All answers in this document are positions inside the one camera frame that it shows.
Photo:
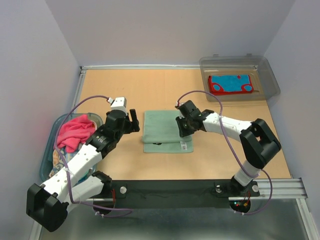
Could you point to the aluminium front rail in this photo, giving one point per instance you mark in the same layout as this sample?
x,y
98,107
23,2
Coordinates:
x,y
275,188

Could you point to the clear grey plastic bin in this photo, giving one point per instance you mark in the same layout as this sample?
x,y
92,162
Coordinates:
x,y
257,67

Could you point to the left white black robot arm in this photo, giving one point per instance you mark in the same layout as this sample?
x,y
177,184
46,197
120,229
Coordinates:
x,y
49,203

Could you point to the patterned light blue towel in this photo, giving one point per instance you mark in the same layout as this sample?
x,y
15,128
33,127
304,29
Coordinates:
x,y
57,162

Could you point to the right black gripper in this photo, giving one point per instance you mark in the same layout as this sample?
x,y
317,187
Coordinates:
x,y
183,132

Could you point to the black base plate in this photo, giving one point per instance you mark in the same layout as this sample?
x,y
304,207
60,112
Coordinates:
x,y
167,194

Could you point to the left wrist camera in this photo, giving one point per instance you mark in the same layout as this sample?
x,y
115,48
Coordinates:
x,y
119,103

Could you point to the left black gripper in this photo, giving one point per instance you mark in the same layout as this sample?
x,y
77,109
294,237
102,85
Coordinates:
x,y
135,122

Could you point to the mint green towel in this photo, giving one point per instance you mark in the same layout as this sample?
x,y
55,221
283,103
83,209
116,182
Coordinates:
x,y
161,133

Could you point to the teal plastic laundry bin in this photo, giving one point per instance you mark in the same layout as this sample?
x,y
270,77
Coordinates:
x,y
47,160

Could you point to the pink towel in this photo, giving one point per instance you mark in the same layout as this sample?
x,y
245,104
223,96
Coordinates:
x,y
75,132

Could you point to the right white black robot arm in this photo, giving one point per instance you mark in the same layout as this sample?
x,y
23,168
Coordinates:
x,y
258,142

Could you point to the red blue cat towel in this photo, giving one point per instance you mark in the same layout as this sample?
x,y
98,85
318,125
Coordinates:
x,y
230,84

